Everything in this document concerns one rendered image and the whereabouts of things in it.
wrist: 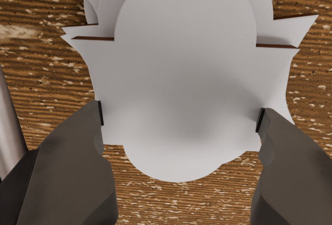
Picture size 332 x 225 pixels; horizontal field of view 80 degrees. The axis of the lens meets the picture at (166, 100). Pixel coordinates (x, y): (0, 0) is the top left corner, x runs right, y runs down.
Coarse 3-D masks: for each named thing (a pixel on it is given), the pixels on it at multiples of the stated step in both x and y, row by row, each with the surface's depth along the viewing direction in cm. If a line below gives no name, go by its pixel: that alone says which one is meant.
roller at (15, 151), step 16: (0, 80) 20; (0, 96) 21; (0, 112) 21; (0, 128) 22; (16, 128) 23; (0, 144) 23; (16, 144) 24; (0, 160) 24; (16, 160) 25; (0, 176) 26
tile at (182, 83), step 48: (144, 0) 10; (192, 0) 10; (240, 0) 9; (96, 48) 11; (144, 48) 11; (192, 48) 11; (240, 48) 11; (288, 48) 10; (144, 96) 12; (192, 96) 12; (240, 96) 12; (144, 144) 14; (192, 144) 14; (240, 144) 14
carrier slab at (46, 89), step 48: (0, 0) 14; (48, 0) 14; (288, 0) 14; (0, 48) 16; (48, 48) 16; (48, 96) 18; (288, 96) 17; (144, 192) 24; (192, 192) 24; (240, 192) 23
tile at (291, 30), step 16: (256, 0) 10; (256, 16) 11; (272, 16) 11; (288, 16) 11; (304, 16) 11; (272, 32) 11; (288, 32) 11; (304, 32) 11; (288, 64) 12; (272, 96) 13; (288, 112) 13
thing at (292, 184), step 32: (256, 128) 12; (288, 128) 10; (288, 160) 8; (320, 160) 8; (256, 192) 7; (288, 192) 6; (320, 192) 6; (256, 224) 7; (288, 224) 6; (320, 224) 6
